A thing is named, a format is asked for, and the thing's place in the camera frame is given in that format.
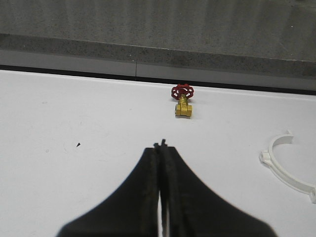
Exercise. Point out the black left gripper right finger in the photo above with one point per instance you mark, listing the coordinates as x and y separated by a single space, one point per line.
192 209

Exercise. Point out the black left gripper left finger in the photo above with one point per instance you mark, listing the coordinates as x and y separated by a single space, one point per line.
130 211

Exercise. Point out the brass valve red handwheel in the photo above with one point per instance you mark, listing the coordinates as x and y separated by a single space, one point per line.
182 93

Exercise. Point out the grey stone counter ledge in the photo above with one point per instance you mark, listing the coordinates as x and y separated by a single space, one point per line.
256 44

